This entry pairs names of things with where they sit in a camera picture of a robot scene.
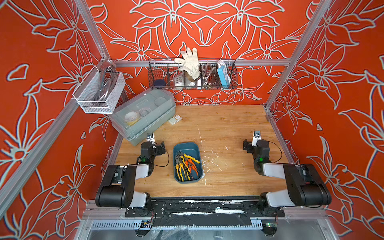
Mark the yellow black combination pliers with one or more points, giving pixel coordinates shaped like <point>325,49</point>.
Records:
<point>191,158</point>

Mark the white wire mesh basket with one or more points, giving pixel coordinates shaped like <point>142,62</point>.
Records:
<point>100,91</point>

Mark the orange long nose pliers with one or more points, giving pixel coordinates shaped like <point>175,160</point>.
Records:
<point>186,163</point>

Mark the yellow black small pliers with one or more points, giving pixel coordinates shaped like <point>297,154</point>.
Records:
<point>179,168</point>

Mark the black wire wall basket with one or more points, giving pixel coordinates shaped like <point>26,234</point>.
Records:
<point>206,74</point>

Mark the orange black small pliers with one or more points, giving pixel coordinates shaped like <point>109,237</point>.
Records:
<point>193,167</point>

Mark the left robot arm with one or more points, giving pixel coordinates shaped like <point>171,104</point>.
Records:
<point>117,189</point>

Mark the translucent lidded storage container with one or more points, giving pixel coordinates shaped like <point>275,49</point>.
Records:
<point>143,114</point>

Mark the white work glove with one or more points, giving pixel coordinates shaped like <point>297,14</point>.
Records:
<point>190,63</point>

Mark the blue white box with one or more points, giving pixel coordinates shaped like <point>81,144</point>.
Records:
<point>223,74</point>

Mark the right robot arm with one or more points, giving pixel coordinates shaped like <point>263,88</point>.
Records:
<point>304,186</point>

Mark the teal plastic storage box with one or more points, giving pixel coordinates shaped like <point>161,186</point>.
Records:
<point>193,150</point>

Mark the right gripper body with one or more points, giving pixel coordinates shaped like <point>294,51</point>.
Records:
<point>247,145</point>

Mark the white power strip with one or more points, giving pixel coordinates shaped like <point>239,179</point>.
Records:
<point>179,81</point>

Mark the dark blue round object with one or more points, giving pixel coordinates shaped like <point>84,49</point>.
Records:
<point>159,84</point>

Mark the yellow pliers in box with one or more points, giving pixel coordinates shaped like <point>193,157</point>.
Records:
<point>185,173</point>

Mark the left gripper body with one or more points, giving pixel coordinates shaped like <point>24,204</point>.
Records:
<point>147,147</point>

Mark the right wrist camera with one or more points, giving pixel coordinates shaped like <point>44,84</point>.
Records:
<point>256,138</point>

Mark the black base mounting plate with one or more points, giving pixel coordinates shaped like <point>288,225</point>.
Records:
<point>247,206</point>

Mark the small white labelled box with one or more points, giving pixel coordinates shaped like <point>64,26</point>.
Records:
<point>174,120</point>

